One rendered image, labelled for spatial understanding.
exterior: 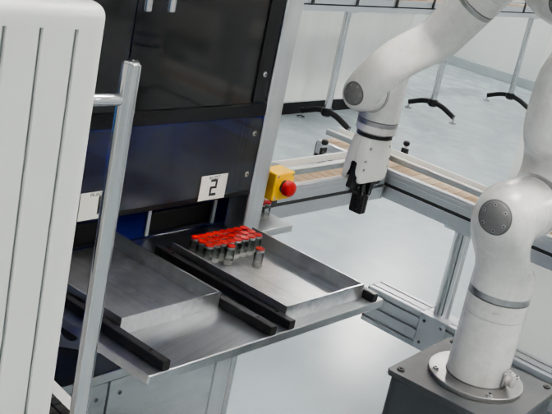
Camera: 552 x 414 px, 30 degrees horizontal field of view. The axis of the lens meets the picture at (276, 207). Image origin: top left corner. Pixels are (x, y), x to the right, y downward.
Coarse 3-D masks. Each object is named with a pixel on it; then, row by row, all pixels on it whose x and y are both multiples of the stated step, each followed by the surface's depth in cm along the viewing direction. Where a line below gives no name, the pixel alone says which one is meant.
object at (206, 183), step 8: (208, 176) 231; (216, 176) 233; (224, 176) 235; (200, 184) 230; (208, 184) 232; (224, 184) 236; (200, 192) 231; (208, 192) 233; (216, 192) 235; (224, 192) 237; (200, 200) 232
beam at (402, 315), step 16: (384, 288) 323; (384, 304) 320; (400, 304) 316; (416, 304) 316; (368, 320) 325; (384, 320) 320; (400, 320) 318; (416, 320) 313; (432, 320) 309; (448, 320) 309; (400, 336) 317; (416, 336) 313; (432, 336) 310; (448, 336) 306; (528, 368) 290; (544, 368) 290
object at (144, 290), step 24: (120, 240) 224; (72, 264) 212; (120, 264) 217; (144, 264) 220; (168, 264) 215; (72, 288) 195; (120, 288) 206; (144, 288) 208; (168, 288) 211; (192, 288) 211; (120, 312) 196; (144, 312) 191; (168, 312) 196; (192, 312) 202
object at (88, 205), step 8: (96, 192) 207; (80, 200) 205; (88, 200) 206; (96, 200) 208; (80, 208) 205; (88, 208) 207; (96, 208) 209; (80, 216) 206; (88, 216) 208; (96, 216) 209
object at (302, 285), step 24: (264, 240) 242; (216, 264) 227; (240, 264) 230; (264, 264) 233; (288, 264) 236; (312, 264) 234; (240, 288) 214; (264, 288) 220; (288, 288) 223; (312, 288) 225; (336, 288) 228; (360, 288) 224; (288, 312) 207; (312, 312) 213
